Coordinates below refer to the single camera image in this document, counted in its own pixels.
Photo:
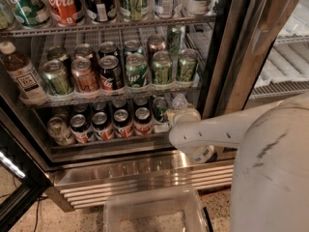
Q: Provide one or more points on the tall green can rear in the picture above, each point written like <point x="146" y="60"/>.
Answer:
<point x="175" y="38"/>

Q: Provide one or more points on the orange pink can middle shelf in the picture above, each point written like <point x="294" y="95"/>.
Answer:
<point x="85" y="79"/>

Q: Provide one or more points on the green 7up can middle shelf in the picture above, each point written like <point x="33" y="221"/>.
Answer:
<point x="136" y="72"/>

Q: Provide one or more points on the clear plastic bin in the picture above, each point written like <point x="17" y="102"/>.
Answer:
<point x="174" y="209"/>

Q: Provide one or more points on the stainless steel fridge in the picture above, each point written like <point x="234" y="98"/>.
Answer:
<point x="232" y="42"/>

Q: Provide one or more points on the black red can bottom shelf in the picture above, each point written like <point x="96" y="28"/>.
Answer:
<point x="81" y="129"/>

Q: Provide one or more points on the red cola bottle top shelf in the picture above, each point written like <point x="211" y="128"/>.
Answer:
<point x="67" y="12"/>

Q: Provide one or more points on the open black fridge door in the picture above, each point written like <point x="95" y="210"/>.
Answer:
<point x="21" y="181"/>

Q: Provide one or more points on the clear plastic water bottle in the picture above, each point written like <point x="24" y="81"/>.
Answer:
<point x="180" y="102"/>

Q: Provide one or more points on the black bottle top shelf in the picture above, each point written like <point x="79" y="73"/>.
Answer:
<point x="101" y="10"/>

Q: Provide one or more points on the green can front middle shelf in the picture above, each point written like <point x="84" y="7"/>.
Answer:
<point x="57" y="78"/>

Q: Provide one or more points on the clear blue bottle top shelf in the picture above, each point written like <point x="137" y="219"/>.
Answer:
<point x="165" y="8"/>

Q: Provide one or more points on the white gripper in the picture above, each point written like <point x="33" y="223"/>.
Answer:
<point x="185" y="116"/>

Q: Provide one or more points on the brown tea bottle white label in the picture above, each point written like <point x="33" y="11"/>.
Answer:
<point x="21" y="70"/>

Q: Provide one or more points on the green yellow bottle top shelf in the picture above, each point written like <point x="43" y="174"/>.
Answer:
<point x="134" y="10"/>

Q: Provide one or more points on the black cola can middle shelf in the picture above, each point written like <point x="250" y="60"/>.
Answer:
<point x="111" y="74"/>

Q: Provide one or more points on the brown can rear middle shelf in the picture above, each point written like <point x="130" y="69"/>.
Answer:
<point x="155" y="43"/>

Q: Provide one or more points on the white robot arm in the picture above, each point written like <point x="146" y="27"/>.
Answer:
<point x="270" y="184"/>

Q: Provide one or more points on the green bottle top shelf left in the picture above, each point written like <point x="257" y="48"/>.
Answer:
<point x="30" y="13"/>

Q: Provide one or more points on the green can right middle shelf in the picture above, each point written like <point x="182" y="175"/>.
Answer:
<point x="186" y="68"/>

